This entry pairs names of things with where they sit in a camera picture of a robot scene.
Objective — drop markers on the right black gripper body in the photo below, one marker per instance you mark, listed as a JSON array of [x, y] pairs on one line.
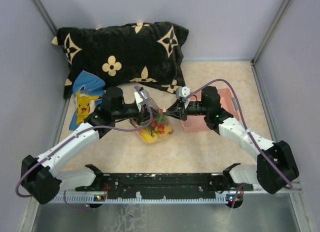
[[182, 110]]

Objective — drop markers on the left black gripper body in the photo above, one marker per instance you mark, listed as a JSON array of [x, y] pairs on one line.
[[141, 116]]

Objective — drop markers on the red strawberries with leaves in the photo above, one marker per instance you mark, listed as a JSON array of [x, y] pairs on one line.
[[156, 122]]

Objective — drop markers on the pink plastic basket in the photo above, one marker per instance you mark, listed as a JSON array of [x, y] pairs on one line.
[[197, 123]]

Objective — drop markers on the yellow lemon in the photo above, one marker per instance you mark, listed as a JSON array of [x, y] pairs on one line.
[[148, 136]]

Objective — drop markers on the clear orange zip top bag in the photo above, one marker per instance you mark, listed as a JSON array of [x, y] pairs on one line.
[[159, 112]]

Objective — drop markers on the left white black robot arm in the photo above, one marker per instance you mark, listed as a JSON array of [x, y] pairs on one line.
[[42, 176]]

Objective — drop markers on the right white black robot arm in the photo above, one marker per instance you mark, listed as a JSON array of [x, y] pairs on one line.
[[275, 167]]

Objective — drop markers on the blue Pikachu cloth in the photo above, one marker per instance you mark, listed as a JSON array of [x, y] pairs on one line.
[[87, 90]]

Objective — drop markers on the black floral plush pillow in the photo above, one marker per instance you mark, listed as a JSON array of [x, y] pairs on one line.
[[146, 53]]

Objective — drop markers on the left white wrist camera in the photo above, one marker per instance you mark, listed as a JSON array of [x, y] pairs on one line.
[[142, 98]]

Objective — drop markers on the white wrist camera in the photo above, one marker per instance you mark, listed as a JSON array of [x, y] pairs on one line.
[[142, 98], [182, 92]]

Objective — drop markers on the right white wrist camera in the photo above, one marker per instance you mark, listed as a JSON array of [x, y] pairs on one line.
[[182, 92]]

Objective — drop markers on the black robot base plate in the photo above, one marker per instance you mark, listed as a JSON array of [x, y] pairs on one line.
[[159, 186]]

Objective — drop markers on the aluminium frame rail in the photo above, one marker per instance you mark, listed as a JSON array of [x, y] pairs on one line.
[[95, 199]]

